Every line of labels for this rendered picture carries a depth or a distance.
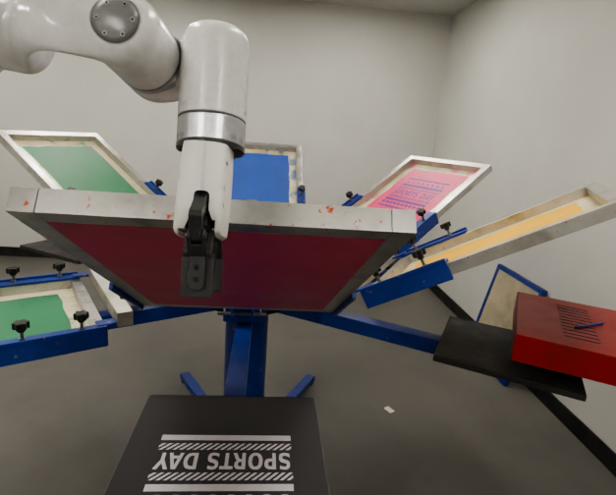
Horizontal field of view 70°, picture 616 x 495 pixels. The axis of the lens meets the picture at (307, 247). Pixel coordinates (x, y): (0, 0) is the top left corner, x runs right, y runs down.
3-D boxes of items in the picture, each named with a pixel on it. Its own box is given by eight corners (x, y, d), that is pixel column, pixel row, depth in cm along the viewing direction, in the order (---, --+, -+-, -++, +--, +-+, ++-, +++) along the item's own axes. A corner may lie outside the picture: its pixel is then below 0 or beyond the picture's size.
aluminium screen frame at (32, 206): (417, 233, 66) (416, 209, 67) (4, 210, 61) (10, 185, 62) (332, 311, 141) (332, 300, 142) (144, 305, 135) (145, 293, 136)
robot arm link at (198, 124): (186, 133, 54) (185, 155, 54) (171, 108, 45) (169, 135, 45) (247, 137, 55) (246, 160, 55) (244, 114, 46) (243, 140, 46)
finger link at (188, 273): (184, 230, 45) (181, 296, 44) (178, 227, 42) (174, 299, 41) (216, 231, 45) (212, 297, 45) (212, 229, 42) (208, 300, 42)
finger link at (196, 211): (201, 190, 48) (198, 240, 48) (190, 181, 41) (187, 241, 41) (212, 190, 48) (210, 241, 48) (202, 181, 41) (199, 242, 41)
